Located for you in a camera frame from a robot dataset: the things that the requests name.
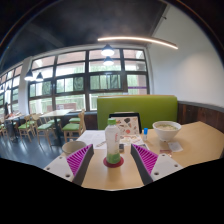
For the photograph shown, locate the small blue-capped white bottle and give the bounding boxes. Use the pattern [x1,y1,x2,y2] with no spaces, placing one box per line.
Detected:
[142,127,149,142]

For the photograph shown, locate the round red coaster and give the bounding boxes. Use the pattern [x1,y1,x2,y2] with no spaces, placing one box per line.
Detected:
[102,155,125,169]

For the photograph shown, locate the wooden chairs with green seats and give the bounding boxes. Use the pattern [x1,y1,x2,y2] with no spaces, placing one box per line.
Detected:
[0,111,87,144]

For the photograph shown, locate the printed paper cup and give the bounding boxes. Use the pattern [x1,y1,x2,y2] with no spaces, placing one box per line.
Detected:
[61,140,88,157]

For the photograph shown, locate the curved linear ceiling light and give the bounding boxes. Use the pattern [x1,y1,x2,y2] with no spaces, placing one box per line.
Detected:
[97,35,179,50]

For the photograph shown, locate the white ceramic bowl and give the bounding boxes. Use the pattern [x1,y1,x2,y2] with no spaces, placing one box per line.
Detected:
[152,120,183,143]

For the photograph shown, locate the light wooden dining table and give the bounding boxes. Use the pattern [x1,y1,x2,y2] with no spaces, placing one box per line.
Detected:
[39,108,74,146]

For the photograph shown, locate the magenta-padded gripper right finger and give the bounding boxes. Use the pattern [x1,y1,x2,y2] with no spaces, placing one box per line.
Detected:
[130,143,184,186]

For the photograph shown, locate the green-capped white drink bottle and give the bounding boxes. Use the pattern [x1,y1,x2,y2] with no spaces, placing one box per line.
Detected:
[104,118,122,165]

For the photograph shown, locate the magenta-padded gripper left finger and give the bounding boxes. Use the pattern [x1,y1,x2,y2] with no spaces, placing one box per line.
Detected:
[43,143,95,187]

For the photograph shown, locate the black pendant lamps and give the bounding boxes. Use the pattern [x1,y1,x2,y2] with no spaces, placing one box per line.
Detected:
[23,43,116,83]

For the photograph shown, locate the large black-framed window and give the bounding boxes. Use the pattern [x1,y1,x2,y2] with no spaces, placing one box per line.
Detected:
[0,49,150,116]

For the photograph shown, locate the green upholstered booth bench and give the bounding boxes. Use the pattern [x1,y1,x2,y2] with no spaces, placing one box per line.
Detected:
[96,94,179,131]

